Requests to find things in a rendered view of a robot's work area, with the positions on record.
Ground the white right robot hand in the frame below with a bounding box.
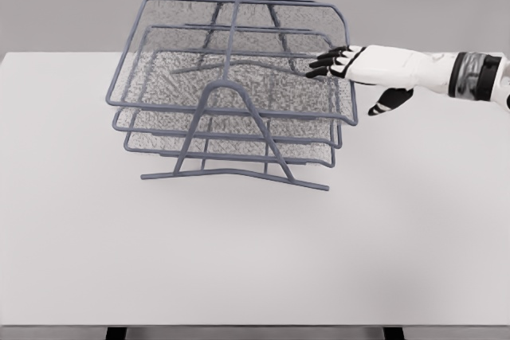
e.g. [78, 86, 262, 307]
[305, 44, 419, 118]

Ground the grey wire mesh tray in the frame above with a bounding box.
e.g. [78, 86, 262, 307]
[112, 24, 344, 150]
[104, 0, 359, 127]
[123, 49, 336, 170]

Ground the grey wire tray rack frame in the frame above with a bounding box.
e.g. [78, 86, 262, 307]
[139, 0, 331, 193]

